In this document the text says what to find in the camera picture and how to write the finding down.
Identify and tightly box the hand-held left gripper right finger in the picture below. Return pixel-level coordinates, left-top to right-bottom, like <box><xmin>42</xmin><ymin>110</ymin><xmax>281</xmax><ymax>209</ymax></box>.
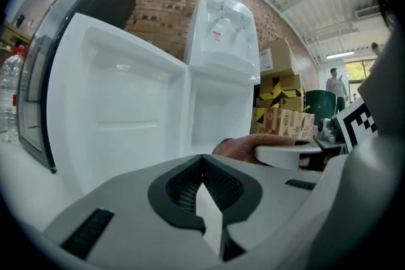
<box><xmin>202</xmin><ymin>153</ymin><xmax>324</xmax><ymax>264</ymax></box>

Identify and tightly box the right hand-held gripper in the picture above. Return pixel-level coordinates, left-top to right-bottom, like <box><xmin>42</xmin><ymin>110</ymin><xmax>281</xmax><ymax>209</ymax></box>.
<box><xmin>254</xmin><ymin>31</ymin><xmax>405</xmax><ymax>171</ymax></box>

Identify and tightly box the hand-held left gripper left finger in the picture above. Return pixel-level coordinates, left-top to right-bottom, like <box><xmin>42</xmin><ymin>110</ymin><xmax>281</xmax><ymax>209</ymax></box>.
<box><xmin>42</xmin><ymin>153</ymin><xmax>223</xmax><ymax>267</ymax></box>

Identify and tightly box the brown plush toy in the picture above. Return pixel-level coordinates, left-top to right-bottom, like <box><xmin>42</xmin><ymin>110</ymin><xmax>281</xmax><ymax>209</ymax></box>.
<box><xmin>211</xmin><ymin>133</ymin><xmax>297</xmax><ymax>165</ymax></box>

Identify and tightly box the clear plastic water bottle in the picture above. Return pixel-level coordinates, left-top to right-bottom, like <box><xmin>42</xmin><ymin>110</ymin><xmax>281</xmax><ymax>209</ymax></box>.
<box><xmin>0</xmin><ymin>46</ymin><xmax>26</xmax><ymax>143</ymax></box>

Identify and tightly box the red printed cardboard box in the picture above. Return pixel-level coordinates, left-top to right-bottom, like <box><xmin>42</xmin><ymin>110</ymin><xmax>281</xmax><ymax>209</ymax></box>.
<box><xmin>251</xmin><ymin>107</ymin><xmax>316</xmax><ymax>140</ymax></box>

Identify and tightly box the yellow black taped cardboard box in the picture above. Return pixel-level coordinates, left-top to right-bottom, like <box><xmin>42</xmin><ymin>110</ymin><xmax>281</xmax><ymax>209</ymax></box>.
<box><xmin>256</xmin><ymin>73</ymin><xmax>306</xmax><ymax>112</ymax></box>

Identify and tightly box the brown cardboard box white label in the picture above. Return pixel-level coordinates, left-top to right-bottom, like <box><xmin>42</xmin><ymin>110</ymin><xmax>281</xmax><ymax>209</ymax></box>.
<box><xmin>259</xmin><ymin>37</ymin><xmax>300</xmax><ymax>76</ymax></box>

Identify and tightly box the white drip tray grille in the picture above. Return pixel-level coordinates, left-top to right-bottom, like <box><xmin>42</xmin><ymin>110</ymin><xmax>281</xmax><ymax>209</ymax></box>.
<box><xmin>202</xmin><ymin>49</ymin><xmax>258</xmax><ymax>73</ymax></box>

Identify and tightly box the window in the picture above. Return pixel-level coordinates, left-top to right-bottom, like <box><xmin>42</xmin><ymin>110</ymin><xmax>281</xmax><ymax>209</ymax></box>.
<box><xmin>344</xmin><ymin>59</ymin><xmax>378</xmax><ymax>102</ymax></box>

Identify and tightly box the ceiling tube light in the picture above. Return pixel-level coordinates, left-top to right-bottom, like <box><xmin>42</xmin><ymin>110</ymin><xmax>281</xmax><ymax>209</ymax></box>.
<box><xmin>325</xmin><ymin>51</ymin><xmax>356</xmax><ymax>60</ymax></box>

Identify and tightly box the ceiling air vent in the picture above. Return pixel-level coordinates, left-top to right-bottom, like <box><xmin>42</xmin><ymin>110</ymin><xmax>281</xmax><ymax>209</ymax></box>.
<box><xmin>354</xmin><ymin>5</ymin><xmax>381</xmax><ymax>19</ymax></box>

